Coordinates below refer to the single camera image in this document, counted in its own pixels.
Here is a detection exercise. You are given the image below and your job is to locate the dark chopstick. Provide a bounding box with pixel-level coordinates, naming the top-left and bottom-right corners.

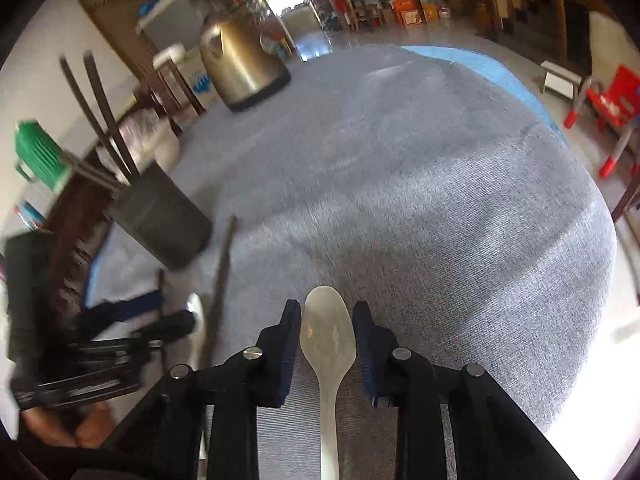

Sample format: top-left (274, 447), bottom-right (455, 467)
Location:
top-left (198, 214), bottom-right (239, 370)
top-left (84, 51), bottom-right (140, 183)
top-left (60, 151), bottom-right (125, 193)

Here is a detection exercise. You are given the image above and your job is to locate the grey table cloth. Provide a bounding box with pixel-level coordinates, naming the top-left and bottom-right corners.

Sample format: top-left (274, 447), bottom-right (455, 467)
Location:
top-left (84, 43), bottom-right (618, 480)

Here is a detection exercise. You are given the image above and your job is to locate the dark carved wooden bench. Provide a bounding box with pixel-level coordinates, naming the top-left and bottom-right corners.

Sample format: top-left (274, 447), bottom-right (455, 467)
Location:
top-left (44, 54), bottom-right (206, 311)

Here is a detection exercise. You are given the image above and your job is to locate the dark grey utensil holder cup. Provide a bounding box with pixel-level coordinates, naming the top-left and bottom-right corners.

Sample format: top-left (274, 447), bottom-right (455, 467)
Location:
top-left (110, 162), bottom-right (213, 271)

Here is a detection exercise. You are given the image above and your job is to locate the white bowl with plastic bag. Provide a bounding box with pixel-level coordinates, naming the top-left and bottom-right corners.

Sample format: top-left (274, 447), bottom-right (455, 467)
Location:
top-left (119, 108), bottom-right (180, 172)

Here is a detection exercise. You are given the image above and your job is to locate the dark wooden stool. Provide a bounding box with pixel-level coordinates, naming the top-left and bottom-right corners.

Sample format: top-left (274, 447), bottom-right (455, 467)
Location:
top-left (611, 170), bottom-right (640, 222)

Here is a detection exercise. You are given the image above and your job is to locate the brass electric kettle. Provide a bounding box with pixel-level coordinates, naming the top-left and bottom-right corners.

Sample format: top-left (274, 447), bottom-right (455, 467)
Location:
top-left (198, 9), bottom-right (291, 113)

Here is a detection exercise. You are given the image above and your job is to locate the grey refrigerator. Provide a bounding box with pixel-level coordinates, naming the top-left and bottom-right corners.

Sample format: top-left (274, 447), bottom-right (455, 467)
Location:
top-left (136, 0), bottom-right (210, 51)

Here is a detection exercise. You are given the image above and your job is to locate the red plastic child chair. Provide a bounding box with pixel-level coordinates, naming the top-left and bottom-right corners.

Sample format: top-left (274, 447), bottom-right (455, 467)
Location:
top-left (563, 65), bottom-right (639, 178)

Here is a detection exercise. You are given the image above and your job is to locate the white step stool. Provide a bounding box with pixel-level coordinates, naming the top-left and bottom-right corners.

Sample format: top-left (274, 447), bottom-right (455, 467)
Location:
top-left (540, 60), bottom-right (582, 102)

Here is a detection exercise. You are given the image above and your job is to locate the cream armchair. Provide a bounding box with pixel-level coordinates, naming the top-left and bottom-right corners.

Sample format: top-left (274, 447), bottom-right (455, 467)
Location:
top-left (589, 12), bottom-right (640, 87)

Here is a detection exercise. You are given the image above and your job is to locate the green thermos jug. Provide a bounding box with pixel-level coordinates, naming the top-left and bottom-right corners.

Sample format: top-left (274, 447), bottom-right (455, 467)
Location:
top-left (14, 119), bottom-right (72, 195)

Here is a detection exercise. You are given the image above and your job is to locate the person left hand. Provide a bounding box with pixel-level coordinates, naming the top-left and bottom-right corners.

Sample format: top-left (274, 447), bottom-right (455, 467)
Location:
top-left (19, 401), bottom-right (122, 451)

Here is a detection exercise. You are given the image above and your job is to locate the white ceramic spoon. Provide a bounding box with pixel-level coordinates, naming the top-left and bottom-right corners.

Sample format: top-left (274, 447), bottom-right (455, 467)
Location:
top-left (299, 286), bottom-right (356, 479)

